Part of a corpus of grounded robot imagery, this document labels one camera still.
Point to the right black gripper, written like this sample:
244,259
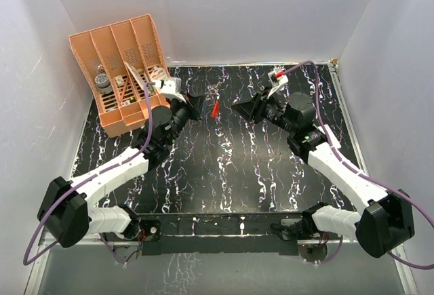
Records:
253,108

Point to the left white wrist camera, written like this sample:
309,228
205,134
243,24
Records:
170,88

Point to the small white label box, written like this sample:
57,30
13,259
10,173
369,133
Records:
119,81

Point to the white envelope card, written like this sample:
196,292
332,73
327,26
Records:
137,77

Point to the orange pencil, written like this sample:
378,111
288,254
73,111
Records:
126,83

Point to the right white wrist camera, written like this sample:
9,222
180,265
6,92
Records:
278,79

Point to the grey round tin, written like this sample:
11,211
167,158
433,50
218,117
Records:
103,83

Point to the white and red keyring holder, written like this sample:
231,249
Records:
215,110

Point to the white labelled packet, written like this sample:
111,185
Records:
158,73

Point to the orange plastic desk organizer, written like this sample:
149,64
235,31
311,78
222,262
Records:
104,50

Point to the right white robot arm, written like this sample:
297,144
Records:
381,220

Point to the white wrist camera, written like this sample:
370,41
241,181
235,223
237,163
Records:
170,88
278,79

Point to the small white cardboard box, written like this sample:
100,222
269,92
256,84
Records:
333,139

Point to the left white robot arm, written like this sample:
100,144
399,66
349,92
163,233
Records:
69,210

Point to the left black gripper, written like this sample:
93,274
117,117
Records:
194,105

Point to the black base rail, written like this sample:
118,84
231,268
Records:
227,233

